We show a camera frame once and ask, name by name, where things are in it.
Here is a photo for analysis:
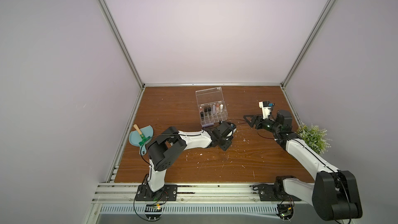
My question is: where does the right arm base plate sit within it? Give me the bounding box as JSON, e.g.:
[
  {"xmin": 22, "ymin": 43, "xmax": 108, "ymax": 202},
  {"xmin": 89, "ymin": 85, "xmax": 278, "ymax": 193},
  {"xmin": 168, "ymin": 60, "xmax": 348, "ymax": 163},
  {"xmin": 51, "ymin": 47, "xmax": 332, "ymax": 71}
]
[{"xmin": 252, "ymin": 184, "xmax": 302, "ymax": 202}]

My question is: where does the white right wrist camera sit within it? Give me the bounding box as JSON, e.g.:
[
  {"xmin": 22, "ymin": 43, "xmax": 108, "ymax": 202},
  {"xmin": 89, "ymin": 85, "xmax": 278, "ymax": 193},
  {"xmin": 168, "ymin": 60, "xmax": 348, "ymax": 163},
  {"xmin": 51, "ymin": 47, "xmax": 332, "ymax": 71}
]
[{"xmin": 259, "ymin": 101, "xmax": 275, "ymax": 119}]

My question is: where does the green potted plant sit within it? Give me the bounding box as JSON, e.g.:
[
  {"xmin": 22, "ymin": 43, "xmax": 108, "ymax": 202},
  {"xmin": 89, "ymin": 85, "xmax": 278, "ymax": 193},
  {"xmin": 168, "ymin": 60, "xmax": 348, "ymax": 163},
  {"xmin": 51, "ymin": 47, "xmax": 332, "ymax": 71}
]
[{"xmin": 297, "ymin": 124, "xmax": 331, "ymax": 155}]

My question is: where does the teal dustpan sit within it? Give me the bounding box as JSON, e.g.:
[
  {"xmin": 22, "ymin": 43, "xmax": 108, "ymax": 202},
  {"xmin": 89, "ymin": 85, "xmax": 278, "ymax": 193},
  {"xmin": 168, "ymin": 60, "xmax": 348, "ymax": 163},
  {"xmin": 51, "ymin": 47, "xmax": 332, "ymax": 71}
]
[{"xmin": 129, "ymin": 124, "xmax": 154, "ymax": 156}]

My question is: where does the aluminium front rail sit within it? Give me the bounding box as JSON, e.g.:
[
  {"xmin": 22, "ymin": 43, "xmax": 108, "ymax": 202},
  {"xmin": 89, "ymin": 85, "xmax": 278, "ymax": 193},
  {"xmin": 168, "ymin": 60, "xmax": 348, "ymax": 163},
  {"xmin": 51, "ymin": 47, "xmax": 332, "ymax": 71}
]
[{"xmin": 91, "ymin": 183, "xmax": 306, "ymax": 204}]

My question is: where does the green rake wooden handle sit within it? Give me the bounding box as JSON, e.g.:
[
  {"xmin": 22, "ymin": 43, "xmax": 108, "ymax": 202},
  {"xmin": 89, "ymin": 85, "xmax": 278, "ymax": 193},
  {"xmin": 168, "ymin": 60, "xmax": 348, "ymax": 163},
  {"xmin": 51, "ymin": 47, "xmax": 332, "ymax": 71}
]
[{"xmin": 133, "ymin": 124, "xmax": 151, "ymax": 146}]

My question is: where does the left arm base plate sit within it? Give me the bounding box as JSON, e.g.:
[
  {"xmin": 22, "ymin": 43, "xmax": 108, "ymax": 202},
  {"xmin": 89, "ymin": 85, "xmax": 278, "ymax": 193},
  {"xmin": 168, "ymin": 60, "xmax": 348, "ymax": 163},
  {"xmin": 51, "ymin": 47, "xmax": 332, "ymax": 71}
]
[{"xmin": 134, "ymin": 184, "xmax": 178, "ymax": 202}]

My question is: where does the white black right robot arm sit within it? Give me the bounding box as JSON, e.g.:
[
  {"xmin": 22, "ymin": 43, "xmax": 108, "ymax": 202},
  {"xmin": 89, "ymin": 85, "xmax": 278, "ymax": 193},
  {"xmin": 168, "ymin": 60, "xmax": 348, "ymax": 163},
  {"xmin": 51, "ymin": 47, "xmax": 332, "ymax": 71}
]
[{"xmin": 244, "ymin": 110, "xmax": 363, "ymax": 222}]

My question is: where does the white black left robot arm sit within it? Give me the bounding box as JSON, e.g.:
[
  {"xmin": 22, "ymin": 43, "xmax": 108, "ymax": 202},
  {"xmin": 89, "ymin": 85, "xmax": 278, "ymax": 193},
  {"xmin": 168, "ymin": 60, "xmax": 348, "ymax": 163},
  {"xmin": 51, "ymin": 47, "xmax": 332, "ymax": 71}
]
[{"xmin": 146, "ymin": 121, "xmax": 237, "ymax": 192}]

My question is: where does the clear acrylic lipstick organizer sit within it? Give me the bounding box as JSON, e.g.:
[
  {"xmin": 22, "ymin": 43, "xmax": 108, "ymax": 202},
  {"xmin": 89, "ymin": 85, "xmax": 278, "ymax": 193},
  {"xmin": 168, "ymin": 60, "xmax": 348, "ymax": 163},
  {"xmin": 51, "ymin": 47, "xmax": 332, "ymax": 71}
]
[{"xmin": 195, "ymin": 87, "xmax": 228, "ymax": 126}]

